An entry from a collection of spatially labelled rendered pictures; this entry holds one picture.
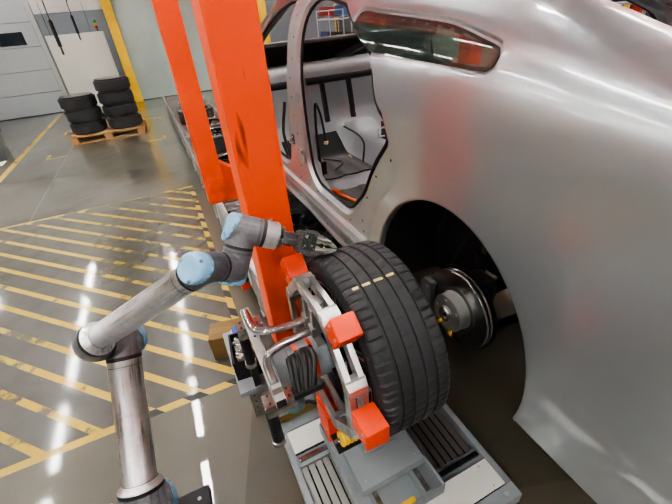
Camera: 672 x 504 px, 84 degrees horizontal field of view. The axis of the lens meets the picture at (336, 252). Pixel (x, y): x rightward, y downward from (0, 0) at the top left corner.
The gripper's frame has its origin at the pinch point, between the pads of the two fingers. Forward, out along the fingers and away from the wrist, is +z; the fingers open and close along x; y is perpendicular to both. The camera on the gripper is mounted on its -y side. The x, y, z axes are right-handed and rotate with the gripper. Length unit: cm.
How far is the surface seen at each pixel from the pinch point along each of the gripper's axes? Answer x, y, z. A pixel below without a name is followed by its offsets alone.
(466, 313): -13, 13, 52
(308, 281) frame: -12.5, 4.1, -7.5
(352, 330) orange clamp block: -20.8, 32.2, -2.0
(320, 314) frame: -19.8, 20.8, -7.4
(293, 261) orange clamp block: -7.4, -8.0, -10.5
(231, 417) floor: -102, -87, -5
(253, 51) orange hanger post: 52, 4, -39
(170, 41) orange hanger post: 120, -171, -84
